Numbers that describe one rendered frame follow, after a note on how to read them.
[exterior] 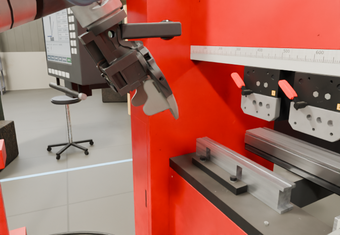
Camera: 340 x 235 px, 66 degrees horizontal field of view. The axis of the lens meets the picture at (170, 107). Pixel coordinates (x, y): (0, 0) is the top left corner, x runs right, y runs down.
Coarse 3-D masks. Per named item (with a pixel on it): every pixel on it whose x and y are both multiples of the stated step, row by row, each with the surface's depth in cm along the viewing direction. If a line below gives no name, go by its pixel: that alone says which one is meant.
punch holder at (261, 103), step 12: (252, 72) 88; (264, 72) 83; (276, 72) 79; (288, 72) 80; (252, 84) 88; (264, 84) 84; (276, 84) 80; (252, 96) 89; (264, 96) 84; (276, 96) 80; (252, 108) 89; (264, 108) 85; (276, 108) 81; (288, 108) 84; (276, 120) 84
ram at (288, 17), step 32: (192, 0) 114; (224, 0) 96; (256, 0) 83; (288, 0) 73; (320, 0) 65; (192, 32) 117; (224, 32) 98; (256, 32) 85; (288, 32) 74; (320, 32) 66; (256, 64) 86; (288, 64) 76; (320, 64) 67
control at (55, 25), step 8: (48, 16) 129; (56, 16) 121; (64, 16) 114; (48, 24) 131; (56, 24) 123; (64, 24) 115; (48, 32) 133; (56, 32) 124; (64, 32) 117; (48, 40) 135; (56, 40) 126; (64, 40) 118; (48, 48) 137; (56, 48) 128; (64, 48) 120; (48, 56) 139; (56, 56) 130; (64, 56) 121
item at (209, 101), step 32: (128, 0) 124; (160, 0) 108; (160, 64) 115; (192, 64) 122; (224, 64) 131; (192, 96) 126; (224, 96) 135; (160, 128) 122; (192, 128) 130; (224, 128) 140; (160, 160) 126; (256, 160) 158; (160, 192) 130; (160, 224) 134
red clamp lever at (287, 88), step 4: (280, 80) 75; (284, 80) 74; (280, 84) 74; (284, 84) 73; (288, 84) 73; (284, 88) 73; (288, 88) 72; (292, 88) 73; (284, 92) 73; (288, 92) 72; (292, 92) 72; (288, 96) 72; (292, 96) 71; (296, 96) 72; (292, 100) 72; (296, 100) 71; (296, 104) 70; (300, 104) 69; (304, 104) 70; (296, 108) 70; (300, 108) 70
